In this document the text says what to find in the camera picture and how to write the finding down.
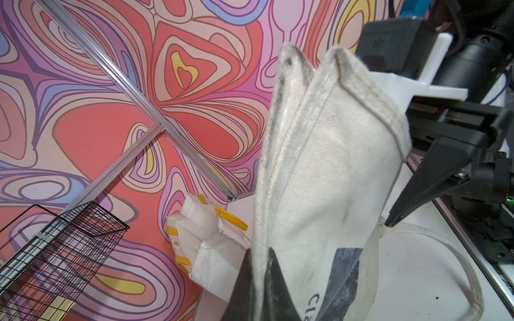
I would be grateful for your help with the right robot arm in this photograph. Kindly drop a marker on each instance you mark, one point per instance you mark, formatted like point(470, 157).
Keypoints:
point(476, 67)

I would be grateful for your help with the black wire basket, back wall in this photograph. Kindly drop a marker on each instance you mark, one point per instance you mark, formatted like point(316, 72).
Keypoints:
point(48, 258)

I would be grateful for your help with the cream bag with yellow handles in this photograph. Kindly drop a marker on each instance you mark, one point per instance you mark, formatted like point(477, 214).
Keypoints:
point(209, 244)

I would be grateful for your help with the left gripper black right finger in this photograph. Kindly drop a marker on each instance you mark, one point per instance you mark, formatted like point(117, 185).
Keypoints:
point(278, 305)

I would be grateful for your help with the aluminium frame rail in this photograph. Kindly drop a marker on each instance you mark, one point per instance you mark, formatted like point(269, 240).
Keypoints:
point(204, 68)

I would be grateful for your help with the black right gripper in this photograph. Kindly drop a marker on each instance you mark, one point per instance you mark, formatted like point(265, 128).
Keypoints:
point(455, 138)

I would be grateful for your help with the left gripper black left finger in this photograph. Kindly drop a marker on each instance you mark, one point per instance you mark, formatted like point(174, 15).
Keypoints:
point(239, 306)

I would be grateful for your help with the cream canvas bag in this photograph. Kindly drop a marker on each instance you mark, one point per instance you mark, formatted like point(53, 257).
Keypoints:
point(334, 146)

